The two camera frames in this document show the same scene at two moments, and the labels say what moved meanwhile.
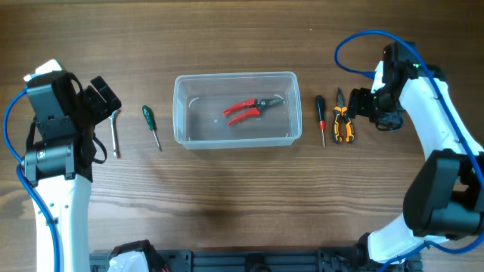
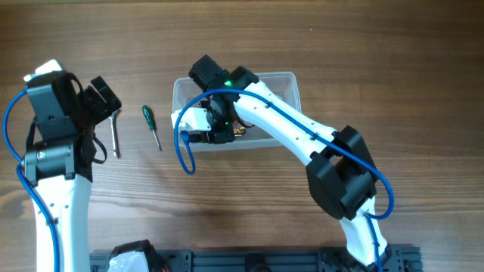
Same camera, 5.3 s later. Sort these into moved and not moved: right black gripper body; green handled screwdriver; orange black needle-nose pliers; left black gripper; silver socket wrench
Moved: right black gripper body; orange black needle-nose pliers
Not moved: left black gripper; silver socket wrench; green handled screwdriver
